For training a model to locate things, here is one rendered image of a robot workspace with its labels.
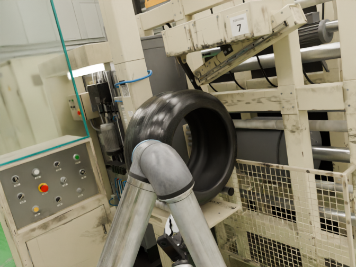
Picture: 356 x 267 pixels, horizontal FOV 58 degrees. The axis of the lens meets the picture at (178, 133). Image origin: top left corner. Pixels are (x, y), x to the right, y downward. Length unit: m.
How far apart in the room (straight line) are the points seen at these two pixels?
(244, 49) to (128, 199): 0.96
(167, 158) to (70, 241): 1.28
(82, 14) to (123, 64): 11.18
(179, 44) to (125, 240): 1.08
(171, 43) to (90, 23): 11.22
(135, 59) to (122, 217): 0.97
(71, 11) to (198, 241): 11.97
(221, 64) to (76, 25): 11.04
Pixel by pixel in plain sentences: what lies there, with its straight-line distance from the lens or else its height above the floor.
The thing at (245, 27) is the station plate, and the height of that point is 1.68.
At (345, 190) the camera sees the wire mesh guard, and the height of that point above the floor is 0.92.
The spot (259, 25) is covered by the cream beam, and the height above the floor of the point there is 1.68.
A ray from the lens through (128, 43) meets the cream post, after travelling 1.75.
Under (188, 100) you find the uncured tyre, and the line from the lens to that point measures 1.46.
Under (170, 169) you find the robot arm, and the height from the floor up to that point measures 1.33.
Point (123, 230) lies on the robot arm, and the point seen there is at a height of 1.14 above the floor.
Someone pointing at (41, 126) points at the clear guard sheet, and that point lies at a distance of 1.93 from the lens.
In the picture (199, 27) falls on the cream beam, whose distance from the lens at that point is 1.64.
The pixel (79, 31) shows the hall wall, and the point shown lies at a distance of 12.61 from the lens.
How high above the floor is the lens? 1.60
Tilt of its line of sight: 12 degrees down
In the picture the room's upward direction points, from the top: 12 degrees counter-clockwise
